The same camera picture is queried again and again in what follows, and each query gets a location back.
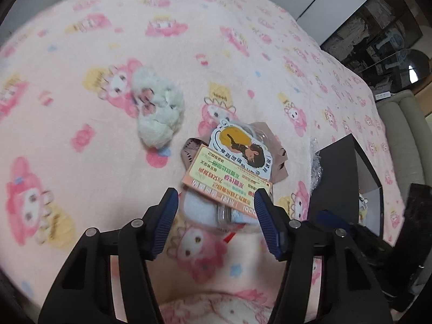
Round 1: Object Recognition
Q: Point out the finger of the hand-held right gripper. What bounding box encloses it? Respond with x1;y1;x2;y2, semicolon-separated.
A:
317;209;360;240

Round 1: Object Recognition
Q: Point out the bubble wrap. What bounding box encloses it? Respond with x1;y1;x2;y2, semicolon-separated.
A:
308;138;325;190

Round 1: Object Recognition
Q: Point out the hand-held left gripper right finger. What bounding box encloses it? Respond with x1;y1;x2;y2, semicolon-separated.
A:
253;188;394;324

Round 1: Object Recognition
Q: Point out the white wardrobe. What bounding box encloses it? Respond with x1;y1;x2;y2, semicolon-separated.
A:
268;0;394;46

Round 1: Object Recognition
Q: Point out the white plush toy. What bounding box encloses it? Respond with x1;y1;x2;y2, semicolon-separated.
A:
131;67;185;148

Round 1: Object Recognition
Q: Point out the clear plastic package with card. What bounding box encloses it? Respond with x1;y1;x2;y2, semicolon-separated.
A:
182;144;273;220

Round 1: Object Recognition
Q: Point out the cartoon figure sticker packet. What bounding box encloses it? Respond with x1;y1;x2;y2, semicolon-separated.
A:
207;119;271;170

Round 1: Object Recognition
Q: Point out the dark glass cabinet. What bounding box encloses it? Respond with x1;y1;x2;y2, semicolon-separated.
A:
320;0;432;90

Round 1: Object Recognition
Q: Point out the black storage box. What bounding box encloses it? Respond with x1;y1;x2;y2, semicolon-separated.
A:
308;133;384;232

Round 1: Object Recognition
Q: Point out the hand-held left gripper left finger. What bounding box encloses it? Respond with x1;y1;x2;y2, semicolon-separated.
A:
38;188;179;324

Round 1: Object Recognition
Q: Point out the pink cartoon printed blanket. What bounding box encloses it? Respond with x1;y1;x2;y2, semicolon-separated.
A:
0;0;406;324

